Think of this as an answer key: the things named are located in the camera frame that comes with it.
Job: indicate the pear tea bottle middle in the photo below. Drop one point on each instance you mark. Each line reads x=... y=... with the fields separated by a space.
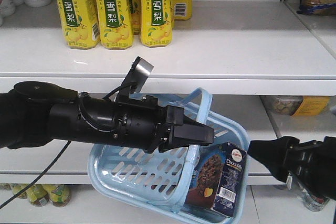
x=115 y=24

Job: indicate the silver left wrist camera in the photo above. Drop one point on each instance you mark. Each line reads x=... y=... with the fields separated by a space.
x=139 y=73

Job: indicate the clear tub of biscuits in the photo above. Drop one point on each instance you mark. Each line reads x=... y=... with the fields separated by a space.
x=295 y=105

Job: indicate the light blue plastic basket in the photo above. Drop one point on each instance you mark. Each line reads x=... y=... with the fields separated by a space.
x=159 y=181

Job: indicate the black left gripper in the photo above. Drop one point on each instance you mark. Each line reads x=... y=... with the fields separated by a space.
x=145 y=125

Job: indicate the white store shelving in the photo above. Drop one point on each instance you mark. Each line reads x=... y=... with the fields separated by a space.
x=234 y=50

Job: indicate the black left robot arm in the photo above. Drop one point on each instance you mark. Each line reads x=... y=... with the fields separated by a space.
x=35 y=113

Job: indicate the pear tea bottle right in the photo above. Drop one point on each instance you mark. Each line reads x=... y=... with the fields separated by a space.
x=156 y=22

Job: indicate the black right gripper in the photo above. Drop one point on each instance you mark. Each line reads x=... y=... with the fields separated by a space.
x=311 y=163

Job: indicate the green tea bottle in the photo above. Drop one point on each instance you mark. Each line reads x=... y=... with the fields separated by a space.
x=59 y=194
x=37 y=196

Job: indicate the pear tea bottle left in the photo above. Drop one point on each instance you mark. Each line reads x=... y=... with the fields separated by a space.
x=79 y=22

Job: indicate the dark blue chocolate cookie box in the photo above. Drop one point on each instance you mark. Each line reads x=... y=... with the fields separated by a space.
x=217 y=178

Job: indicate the clear bottle lower right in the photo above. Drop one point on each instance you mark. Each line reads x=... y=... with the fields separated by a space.
x=312 y=202

